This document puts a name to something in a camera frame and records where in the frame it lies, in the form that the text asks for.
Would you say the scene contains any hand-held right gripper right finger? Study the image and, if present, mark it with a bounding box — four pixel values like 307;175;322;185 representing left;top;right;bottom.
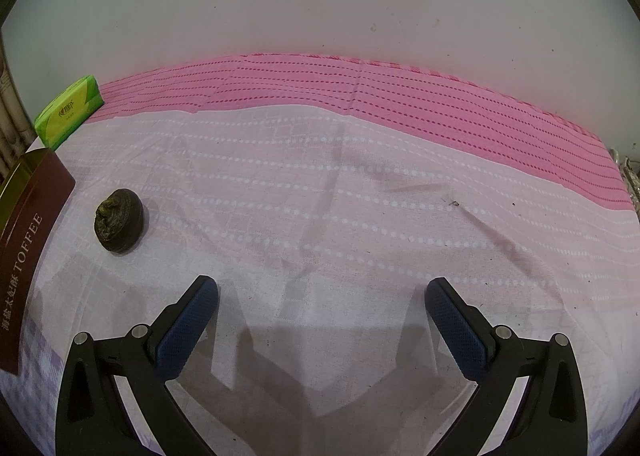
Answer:
425;277;588;456

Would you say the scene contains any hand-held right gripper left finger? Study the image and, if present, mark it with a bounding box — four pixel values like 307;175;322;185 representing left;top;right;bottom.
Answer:
55;275;219;456

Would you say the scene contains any dark water chestnut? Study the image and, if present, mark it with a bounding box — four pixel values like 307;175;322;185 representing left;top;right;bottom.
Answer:
93;188;146;253

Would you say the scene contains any gold and red tin box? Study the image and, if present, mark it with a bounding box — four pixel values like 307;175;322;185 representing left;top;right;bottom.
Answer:
0;148;77;377

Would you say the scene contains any pink and purple checked tablecloth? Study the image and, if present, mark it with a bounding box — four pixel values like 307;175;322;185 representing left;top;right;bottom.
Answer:
0;52;640;456

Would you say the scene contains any green tissue pack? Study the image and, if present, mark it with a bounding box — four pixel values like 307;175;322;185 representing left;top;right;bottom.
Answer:
34;74;104;151

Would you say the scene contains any beige patterned curtain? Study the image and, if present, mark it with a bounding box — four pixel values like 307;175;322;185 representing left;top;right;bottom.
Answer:
0;51;38;179

